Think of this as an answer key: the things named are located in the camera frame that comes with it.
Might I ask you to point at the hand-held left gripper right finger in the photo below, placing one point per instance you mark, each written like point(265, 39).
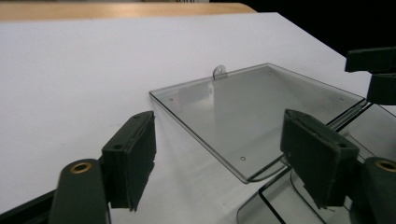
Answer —
point(317, 155)

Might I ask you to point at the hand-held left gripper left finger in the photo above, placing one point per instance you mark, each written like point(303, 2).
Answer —
point(130, 161)

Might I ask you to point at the clear grey compartment box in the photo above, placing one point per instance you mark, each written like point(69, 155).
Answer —
point(249, 118)

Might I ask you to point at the dark curtain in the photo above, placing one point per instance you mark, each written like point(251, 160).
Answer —
point(327, 18)

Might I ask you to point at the white table sheet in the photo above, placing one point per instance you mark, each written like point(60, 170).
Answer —
point(77, 77)

